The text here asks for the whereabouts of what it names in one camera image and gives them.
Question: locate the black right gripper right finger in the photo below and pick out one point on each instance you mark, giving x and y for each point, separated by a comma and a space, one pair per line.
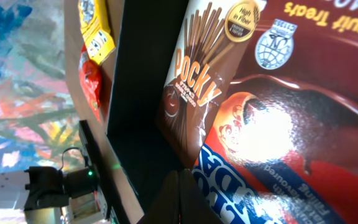
194, 209

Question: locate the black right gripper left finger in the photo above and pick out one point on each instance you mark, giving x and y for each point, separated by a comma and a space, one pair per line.
165, 207

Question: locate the red Hello Panda box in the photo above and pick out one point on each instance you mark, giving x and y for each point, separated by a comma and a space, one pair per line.
283, 147

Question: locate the red candy bag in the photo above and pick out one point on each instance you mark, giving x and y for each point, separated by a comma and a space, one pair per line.
90, 81

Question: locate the brown Pocky box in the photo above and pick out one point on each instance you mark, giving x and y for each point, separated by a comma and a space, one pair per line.
213, 38

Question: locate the black gift box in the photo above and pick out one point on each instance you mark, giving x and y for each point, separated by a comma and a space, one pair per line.
148, 36

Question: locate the yellow Hacks candy bag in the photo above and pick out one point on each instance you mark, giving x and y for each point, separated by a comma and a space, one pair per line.
95, 29

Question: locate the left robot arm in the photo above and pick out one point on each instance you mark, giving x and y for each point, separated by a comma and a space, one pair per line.
51, 188

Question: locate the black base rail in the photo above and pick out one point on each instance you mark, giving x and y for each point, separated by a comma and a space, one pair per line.
107, 195

